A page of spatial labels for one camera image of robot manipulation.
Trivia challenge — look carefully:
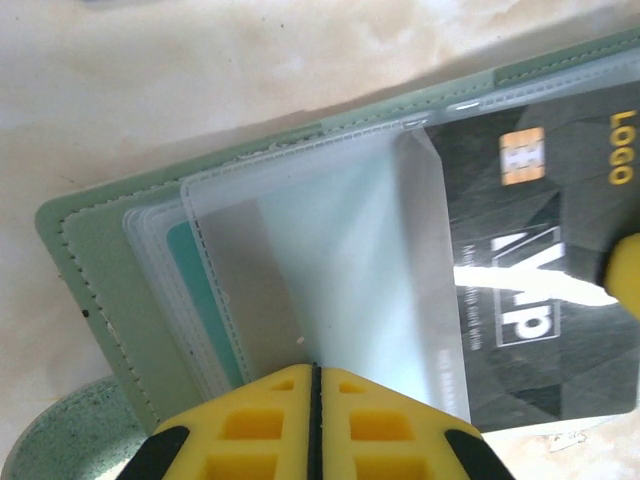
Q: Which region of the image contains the light green card holder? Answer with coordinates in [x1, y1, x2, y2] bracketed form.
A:
[12, 24, 640, 480]

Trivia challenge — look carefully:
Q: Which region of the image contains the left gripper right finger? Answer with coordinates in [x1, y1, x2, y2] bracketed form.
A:
[315, 365, 516, 480]

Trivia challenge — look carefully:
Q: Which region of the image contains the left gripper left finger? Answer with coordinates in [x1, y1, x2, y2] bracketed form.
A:
[114, 363, 317, 480]

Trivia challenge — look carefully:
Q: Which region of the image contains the black VIP card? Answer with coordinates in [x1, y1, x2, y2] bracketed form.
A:
[422, 84, 640, 434]

